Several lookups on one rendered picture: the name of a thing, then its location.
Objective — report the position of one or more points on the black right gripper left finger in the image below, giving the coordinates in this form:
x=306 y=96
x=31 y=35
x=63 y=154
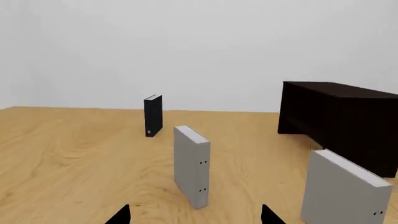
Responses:
x=120 y=217

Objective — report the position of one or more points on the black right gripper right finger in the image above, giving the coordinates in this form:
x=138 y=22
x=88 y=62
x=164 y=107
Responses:
x=269 y=217

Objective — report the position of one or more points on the large grey book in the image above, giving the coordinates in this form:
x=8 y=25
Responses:
x=342 y=189

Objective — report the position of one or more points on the small grey book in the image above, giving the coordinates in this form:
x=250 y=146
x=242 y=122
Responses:
x=190 y=167

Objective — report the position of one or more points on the black book with white emblem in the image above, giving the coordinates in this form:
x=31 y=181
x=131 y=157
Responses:
x=153 y=116

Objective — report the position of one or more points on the dark brown cabinet shelf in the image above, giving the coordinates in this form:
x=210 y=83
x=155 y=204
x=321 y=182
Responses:
x=337 y=116

